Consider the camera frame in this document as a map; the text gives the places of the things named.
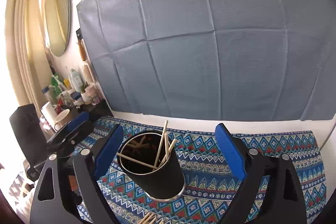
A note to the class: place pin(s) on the grey fabric backdrop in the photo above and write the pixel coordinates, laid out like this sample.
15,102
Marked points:
231,60

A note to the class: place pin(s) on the round wall mirror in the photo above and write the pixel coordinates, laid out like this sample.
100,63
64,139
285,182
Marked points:
58,17

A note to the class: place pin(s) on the pink jar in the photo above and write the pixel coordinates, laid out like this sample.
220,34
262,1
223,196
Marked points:
93,94

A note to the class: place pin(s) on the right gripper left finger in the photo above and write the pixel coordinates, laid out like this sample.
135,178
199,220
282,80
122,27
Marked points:
52,201

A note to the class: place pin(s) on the black side shelf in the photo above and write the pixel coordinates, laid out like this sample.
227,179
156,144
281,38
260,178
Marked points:
95,111

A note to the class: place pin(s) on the white green bottle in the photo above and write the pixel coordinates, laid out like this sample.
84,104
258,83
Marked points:
76,81

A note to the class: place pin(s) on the small potted plant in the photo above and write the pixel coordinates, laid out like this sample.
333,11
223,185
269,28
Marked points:
84,94

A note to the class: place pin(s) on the black cylindrical utensil holder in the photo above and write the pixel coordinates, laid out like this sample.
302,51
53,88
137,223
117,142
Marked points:
143,158

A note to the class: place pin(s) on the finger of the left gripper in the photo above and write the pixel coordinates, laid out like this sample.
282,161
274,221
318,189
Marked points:
67,137
72,125

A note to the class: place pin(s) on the blue patterned tablecloth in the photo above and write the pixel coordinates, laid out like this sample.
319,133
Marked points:
210,185

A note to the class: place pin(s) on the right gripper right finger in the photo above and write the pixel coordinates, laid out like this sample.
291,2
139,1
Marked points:
283,201

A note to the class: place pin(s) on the beige curtain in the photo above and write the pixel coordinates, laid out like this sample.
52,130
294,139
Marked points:
27,62

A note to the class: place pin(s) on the wooden hair brush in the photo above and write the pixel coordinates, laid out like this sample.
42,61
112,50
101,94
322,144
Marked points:
85,66

